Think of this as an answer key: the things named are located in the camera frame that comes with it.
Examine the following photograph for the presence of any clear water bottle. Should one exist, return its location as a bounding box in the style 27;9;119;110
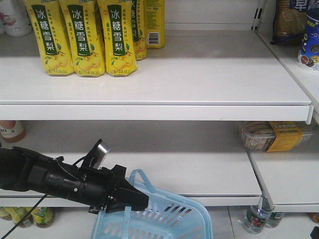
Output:
243;198;272;234
265;212;286;228

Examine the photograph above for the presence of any white peach drink bottle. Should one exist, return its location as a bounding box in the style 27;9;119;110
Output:
0;0;32;37

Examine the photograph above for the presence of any blue cookie tub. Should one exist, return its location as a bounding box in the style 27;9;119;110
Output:
297;8;319;73

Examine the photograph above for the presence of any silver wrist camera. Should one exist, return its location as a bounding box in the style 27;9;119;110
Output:
81;139;110;169

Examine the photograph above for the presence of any orange C100 drink bottle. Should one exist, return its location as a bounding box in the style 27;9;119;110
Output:
0;120;26;143

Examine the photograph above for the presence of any yellow lemon tea bottle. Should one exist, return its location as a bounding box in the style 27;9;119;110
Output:
0;207;12;221
31;207;55;228
11;207;33;228

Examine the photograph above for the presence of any white metal shelving unit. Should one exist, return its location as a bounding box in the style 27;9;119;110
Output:
0;0;319;239

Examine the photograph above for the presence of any dark biscuit packet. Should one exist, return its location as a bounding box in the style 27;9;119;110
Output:
272;0;309;45

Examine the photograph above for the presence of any clear biscuit tray yellow label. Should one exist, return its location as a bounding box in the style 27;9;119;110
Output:
236;121;319;152

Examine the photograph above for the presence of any yellow pear drink bottle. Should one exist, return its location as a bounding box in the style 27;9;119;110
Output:
98;0;138;77
23;0;74;76
145;0;165;49
59;0;106;77
131;0;147;61

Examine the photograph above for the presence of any light blue plastic basket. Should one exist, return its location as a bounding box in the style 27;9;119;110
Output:
91;169;213;239

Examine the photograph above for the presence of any black cable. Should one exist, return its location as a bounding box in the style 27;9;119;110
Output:
0;194;48;239

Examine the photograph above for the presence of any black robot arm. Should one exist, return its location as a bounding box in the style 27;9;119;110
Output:
0;147;149;213

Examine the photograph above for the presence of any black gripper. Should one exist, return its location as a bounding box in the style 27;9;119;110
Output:
27;157;149;214

